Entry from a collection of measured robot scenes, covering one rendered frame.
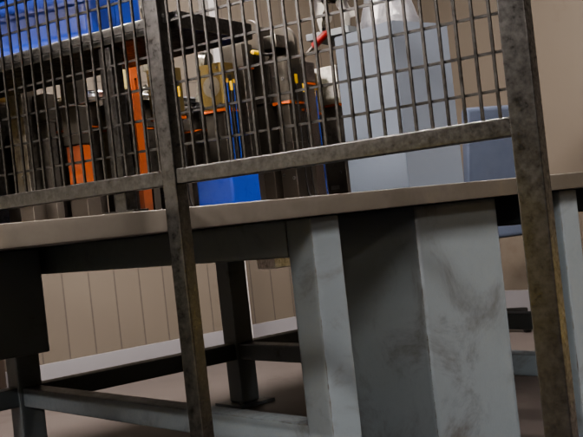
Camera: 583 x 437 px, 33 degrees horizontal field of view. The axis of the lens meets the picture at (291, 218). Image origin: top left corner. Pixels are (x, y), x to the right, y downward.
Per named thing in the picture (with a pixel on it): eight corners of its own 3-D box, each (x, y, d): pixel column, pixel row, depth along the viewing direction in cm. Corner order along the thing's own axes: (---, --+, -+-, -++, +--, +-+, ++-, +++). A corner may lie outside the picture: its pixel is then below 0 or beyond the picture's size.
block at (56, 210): (31, 230, 232) (17, 101, 232) (68, 225, 225) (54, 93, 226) (22, 231, 229) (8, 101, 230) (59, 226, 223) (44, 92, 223)
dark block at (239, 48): (247, 208, 262) (230, 48, 262) (270, 205, 258) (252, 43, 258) (236, 209, 257) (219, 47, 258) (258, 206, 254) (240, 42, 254)
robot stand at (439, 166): (464, 184, 248) (447, 23, 248) (409, 188, 235) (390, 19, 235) (405, 191, 263) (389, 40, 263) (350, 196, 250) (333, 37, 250)
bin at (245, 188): (227, 207, 219) (222, 166, 219) (265, 203, 213) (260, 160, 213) (196, 210, 210) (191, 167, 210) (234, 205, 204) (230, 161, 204)
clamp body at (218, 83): (225, 212, 258) (210, 68, 259) (259, 208, 253) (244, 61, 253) (210, 213, 253) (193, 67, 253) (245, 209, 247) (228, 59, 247)
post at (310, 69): (314, 203, 288) (298, 64, 288) (329, 201, 285) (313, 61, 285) (304, 204, 284) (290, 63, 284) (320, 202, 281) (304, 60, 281)
